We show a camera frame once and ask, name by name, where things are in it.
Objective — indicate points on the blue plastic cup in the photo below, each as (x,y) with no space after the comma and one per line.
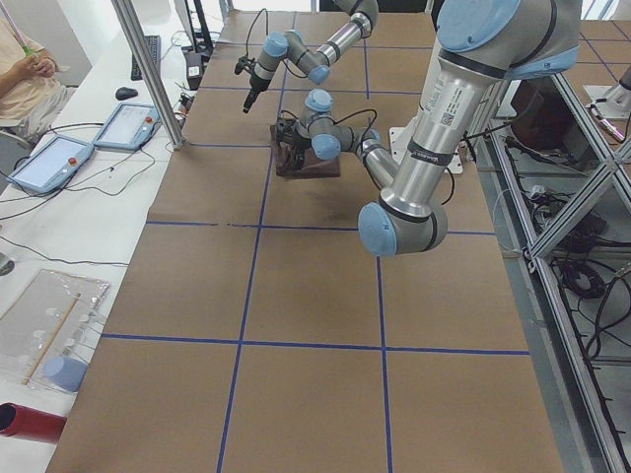
(65,372)

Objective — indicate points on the teach pendant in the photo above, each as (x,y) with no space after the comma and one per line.
(130,126)
(52,165)

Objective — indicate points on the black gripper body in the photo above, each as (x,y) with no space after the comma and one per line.
(254,88)
(297,147)

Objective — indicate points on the white camera pedestal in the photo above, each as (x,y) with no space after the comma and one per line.
(402,142)

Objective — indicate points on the seated person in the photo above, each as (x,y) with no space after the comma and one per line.
(31,96)

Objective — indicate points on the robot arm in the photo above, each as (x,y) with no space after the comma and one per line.
(315,64)
(481,43)

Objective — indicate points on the black computer mouse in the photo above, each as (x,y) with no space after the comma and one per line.
(125,93)

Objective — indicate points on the aluminium side frame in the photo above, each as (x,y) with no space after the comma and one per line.
(561,168)

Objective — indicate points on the brown paper table cover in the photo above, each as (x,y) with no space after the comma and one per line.
(253,332)

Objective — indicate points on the wooden stick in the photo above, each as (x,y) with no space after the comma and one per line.
(50,339)

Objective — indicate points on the far teach pendant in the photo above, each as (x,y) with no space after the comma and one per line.
(130,126)

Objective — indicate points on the clear plastic bag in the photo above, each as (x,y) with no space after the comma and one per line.
(30,319)

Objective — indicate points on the aluminium frame post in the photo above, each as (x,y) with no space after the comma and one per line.
(134,35)

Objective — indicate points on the red cylinder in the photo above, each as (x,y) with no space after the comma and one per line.
(23,422)

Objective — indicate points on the brown t-shirt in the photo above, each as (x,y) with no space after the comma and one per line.
(312,168)

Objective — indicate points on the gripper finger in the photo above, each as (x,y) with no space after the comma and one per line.
(296,162)
(249,102)

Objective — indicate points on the near teach pendant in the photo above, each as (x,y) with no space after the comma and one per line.
(52,165)

